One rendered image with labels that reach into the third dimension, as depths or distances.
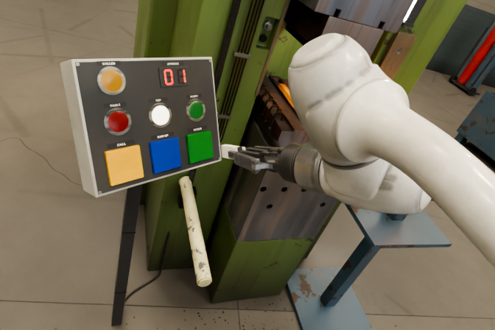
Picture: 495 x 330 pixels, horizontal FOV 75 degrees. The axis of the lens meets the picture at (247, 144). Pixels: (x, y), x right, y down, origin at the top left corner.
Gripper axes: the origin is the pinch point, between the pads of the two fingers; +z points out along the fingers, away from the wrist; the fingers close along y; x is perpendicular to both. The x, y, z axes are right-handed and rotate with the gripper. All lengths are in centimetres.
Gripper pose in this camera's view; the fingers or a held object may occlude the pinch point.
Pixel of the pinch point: (233, 152)
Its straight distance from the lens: 74.8
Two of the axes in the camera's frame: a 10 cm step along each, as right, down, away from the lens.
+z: -6.9, -1.0, 7.1
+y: 7.2, -1.9, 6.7
